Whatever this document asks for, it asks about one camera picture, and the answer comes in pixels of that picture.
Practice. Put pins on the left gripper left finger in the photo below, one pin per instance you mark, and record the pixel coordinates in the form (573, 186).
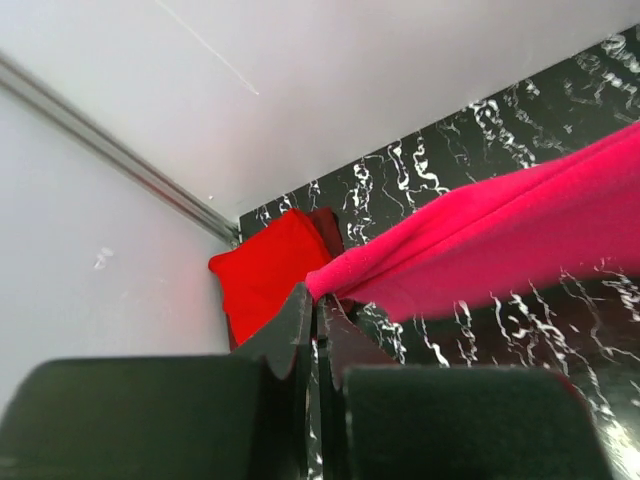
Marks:
(236, 416)

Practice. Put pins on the folded dark red t shirt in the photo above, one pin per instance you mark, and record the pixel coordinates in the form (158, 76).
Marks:
(327, 232)

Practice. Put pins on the magenta t shirt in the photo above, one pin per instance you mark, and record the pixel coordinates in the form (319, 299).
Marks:
(502, 235)

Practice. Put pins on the left aluminium corner post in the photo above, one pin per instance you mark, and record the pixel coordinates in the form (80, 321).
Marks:
(36, 94)

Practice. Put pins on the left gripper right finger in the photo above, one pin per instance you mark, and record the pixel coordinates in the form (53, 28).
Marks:
(384, 420)

